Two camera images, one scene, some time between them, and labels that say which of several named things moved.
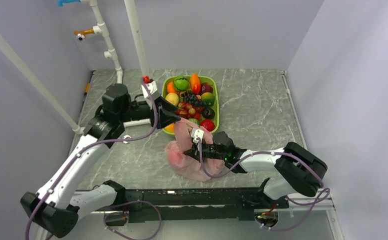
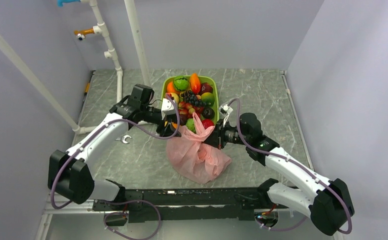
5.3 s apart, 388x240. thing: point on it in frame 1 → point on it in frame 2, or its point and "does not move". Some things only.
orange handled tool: x=87 y=87 does not move
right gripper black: x=194 y=152 → x=216 y=139
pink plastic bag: x=186 y=166 does not move
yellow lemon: x=172 y=98 does not move
